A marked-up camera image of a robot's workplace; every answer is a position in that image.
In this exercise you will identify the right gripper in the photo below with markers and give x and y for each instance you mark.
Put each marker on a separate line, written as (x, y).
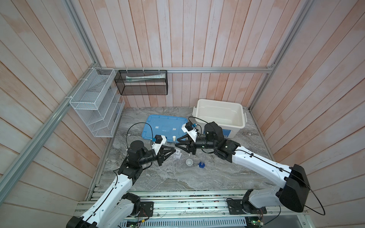
(190, 144)

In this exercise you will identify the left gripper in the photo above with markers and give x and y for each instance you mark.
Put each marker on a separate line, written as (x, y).
(160, 154)

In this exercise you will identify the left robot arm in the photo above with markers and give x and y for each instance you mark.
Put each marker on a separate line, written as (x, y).
(117, 203)

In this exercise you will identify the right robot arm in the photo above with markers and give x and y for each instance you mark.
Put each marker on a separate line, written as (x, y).
(292, 186)

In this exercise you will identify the white test tube rack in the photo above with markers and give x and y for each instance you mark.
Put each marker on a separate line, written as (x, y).
(177, 154)

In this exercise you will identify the small white ceramic crucible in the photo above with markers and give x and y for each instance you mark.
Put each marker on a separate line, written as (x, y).
(189, 162)

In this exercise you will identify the blue plastic bin lid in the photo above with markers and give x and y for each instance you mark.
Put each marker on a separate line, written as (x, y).
(168, 126)

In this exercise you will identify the blue hexagonal base cylinder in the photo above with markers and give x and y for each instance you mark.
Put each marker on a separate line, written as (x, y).
(201, 164)

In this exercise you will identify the white plastic storage bin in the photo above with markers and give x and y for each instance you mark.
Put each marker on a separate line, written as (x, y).
(229, 116)

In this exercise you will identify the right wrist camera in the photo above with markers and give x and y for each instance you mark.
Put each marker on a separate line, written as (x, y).
(189, 126)

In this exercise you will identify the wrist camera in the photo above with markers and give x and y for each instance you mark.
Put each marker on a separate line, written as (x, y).
(189, 126)
(158, 139)

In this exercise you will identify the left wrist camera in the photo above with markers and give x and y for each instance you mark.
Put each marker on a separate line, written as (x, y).
(158, 139)

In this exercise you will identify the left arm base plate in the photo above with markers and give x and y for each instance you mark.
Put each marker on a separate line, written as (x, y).
(144, 208)

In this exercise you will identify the black wire mesh basket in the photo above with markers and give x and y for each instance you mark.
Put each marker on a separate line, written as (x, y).
(142, 82)

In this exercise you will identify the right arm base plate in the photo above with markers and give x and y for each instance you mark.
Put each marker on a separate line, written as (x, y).
(239, 207)

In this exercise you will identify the white wire mesh shelf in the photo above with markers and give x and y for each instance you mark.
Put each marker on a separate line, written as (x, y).
(98, 103)

